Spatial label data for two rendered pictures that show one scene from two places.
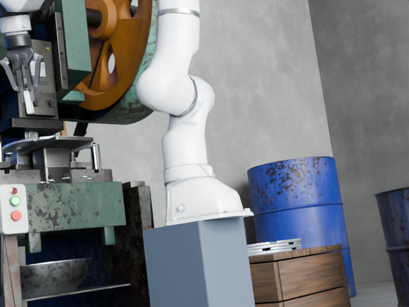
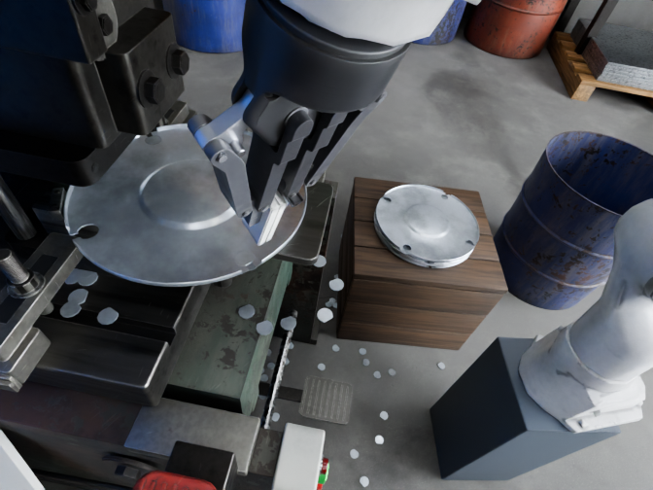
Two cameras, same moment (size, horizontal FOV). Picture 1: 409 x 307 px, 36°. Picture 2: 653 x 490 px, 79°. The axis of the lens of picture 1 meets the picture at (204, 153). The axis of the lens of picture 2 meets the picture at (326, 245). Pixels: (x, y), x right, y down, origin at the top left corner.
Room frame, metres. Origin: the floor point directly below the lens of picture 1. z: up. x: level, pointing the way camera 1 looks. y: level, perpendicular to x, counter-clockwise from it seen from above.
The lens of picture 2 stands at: (1.65, 0.64, 1.14)
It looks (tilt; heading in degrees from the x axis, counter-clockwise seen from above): 49 degrees down; 314
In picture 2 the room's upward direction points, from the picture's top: 10 degrees clockwise
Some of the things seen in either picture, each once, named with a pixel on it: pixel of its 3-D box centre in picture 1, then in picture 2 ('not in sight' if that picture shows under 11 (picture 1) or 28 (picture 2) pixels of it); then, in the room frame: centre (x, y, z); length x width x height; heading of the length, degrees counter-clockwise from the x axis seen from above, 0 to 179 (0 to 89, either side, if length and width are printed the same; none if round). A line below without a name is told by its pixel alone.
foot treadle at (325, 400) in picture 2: not in sight; (233, 383); (2.02, 0.50, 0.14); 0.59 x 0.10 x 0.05; 43
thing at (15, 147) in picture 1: (48, 146); (193, 191); (2.03, 0.51, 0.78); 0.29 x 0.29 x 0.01
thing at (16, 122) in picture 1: (28, 132); (71, 117); (2.13, 0.59, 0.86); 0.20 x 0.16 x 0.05; 133
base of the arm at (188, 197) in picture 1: (202, 193); (599, 367); (1.53, 0.02, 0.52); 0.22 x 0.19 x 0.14; 52
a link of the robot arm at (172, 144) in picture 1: (188, 121); (643, 287); (1.59, 0.03, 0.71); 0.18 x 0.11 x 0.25; 147
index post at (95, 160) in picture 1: (95, 156); not in sight; (2.15, 0.38, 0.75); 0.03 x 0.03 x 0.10; 43
